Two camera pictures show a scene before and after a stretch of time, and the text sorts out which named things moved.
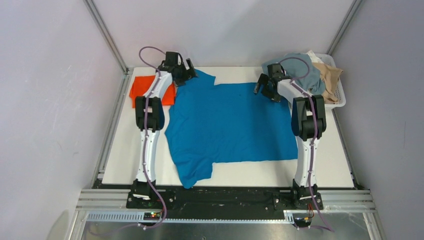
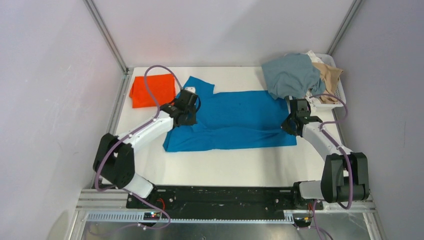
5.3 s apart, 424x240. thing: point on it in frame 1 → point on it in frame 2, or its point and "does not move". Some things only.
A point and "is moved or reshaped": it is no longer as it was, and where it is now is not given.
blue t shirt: x=210 y=123 is moved or reshaped
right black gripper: x=265 y=79 → x=285 y=126
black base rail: x=151 y=202 does not move
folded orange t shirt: x=141 y=84 does not move
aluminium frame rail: x=109 y=206 does not move
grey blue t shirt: x=299 y=68 does not move
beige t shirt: x=330 y=76 does not move
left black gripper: x=179 y=81 → x=192 y=120
